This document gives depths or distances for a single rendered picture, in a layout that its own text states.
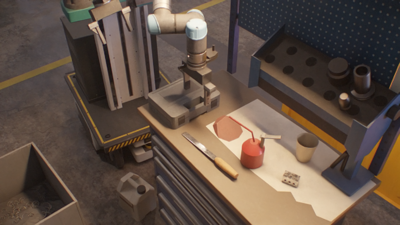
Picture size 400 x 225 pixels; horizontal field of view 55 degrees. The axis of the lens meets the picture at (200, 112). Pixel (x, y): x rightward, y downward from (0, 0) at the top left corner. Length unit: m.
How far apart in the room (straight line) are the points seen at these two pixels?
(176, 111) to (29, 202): 1.12
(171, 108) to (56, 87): 2.13
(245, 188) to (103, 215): 1.33
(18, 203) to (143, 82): 1.08
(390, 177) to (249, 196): 1.28
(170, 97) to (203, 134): 0.22
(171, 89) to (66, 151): 1.45
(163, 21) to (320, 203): 0.86
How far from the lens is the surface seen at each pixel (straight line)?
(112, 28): 2.44
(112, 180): 2.69
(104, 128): 2.58
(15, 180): 2.39
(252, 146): 1.40
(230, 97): 1.76
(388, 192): 2.57
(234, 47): 1.82
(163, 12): 1.50
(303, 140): 1.52
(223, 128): 1.56
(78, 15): 2.07
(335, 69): 1.30
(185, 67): 1.51
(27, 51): 4.23
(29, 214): 2.28
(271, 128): 1.62
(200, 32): 1.37
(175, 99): 1.63
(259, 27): 1.66
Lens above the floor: 2.05
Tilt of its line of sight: 41 degrees down
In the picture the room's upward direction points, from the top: straight up
